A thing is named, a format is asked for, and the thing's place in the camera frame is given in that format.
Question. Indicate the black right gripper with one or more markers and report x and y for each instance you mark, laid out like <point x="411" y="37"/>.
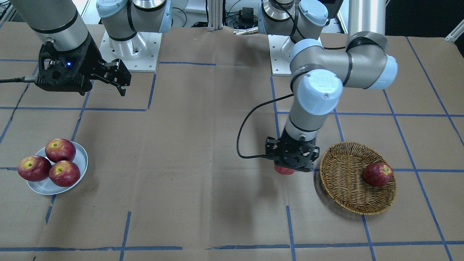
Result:
<point x="91" y="57"/>

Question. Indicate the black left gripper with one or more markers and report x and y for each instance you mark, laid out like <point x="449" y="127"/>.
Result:
<point x="271" y="144"/>

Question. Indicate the red yellow carried apple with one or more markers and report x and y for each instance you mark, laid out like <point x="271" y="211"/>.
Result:
<point x="283" y="170"/>

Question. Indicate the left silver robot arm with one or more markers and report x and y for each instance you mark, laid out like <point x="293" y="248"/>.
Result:
<point x="318" y="74"/>

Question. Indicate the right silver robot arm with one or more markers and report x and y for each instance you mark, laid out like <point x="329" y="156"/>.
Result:
<point x="122" y="19"/>

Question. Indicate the woven wicker basket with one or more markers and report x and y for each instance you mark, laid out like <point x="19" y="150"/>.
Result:
<point x="341" y="174"/>

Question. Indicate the red apple in basket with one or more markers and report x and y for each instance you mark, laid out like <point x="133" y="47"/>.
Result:
<point x="378" y="174"/>

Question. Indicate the red apple plate back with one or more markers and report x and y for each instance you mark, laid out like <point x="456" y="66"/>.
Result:
<point x="60" y="149"/>

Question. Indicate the red apple plate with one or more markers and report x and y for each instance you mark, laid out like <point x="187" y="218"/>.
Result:
<point x="60" y="149"/>
<point x="64" y="173"/>
<point x="34" y="168"/>

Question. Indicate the red apple plate front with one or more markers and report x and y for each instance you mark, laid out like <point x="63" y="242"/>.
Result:
<point x="64" y="173"/>

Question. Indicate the light blue plate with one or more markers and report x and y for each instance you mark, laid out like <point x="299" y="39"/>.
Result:
<point x="51" y="184"/>

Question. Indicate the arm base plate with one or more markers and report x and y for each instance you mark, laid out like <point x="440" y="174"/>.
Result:
<point x="280" y="47"/>
<point x="139" y="54"/>

